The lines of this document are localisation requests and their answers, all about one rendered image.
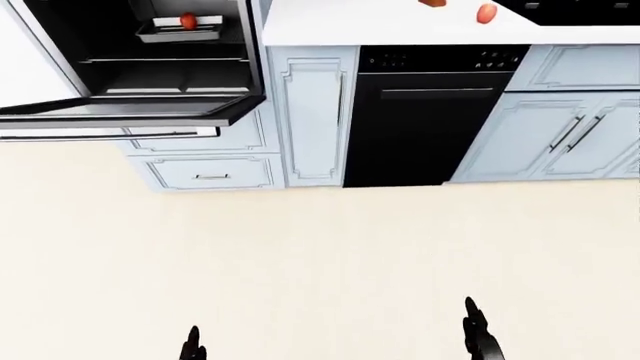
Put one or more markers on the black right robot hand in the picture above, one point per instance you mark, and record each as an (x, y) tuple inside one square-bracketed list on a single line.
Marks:
[(477, 333)]

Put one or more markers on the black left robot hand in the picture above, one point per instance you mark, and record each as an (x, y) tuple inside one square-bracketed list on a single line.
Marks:
[(193, 347)]

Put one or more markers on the narrow light blue cabinet door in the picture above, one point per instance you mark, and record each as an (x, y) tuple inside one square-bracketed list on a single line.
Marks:
[(312, 116)]

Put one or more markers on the black built-in oven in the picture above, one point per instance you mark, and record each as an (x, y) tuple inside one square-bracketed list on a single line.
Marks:
[(140, 48)]

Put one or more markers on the black dishwasher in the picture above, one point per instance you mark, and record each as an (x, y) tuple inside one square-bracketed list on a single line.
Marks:
[(425, 116)]

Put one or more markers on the light blue drawer front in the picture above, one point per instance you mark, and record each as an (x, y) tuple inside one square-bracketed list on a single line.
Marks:
[(575, 67)]

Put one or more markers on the grey metal baking tray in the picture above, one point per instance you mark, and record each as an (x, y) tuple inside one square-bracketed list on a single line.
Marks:
[(180, 30)]

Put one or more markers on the white countertop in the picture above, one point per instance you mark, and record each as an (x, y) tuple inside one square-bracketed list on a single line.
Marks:
[(400, 26)]

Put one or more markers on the red apple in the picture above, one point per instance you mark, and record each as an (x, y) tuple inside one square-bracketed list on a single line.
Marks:
[(486, 13)]

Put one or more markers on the red tomato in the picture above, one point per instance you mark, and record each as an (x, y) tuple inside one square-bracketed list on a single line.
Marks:
[(188, 20)]

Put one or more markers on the brown orange food item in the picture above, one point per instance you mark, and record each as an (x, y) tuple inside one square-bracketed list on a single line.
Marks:
[(433, 2)]

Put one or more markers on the black cooktop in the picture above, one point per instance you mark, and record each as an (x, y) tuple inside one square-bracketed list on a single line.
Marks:
[(575, 11)]

